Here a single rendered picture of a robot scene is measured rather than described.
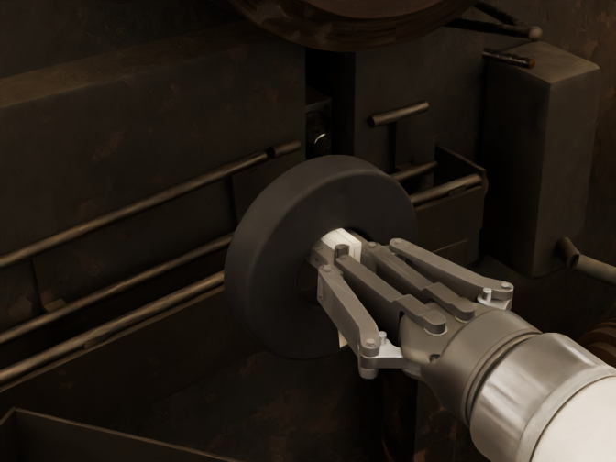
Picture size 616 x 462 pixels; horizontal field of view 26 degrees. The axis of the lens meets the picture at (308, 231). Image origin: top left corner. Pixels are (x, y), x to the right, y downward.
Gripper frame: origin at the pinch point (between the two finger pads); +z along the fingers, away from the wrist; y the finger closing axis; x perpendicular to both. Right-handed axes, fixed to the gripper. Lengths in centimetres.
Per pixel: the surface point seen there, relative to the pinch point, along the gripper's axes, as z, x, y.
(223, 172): 27.6, -10.2, 8.8
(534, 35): 10.7, 5.1, 30.2
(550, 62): 22, -6, 45
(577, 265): 13, -25, 44
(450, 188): 19.0, -14.3, 29.9
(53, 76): 32.9, 1.1, -5.2
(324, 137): 30.0, -11.3, 22.3
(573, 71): 19.5, -5.6, 45.7
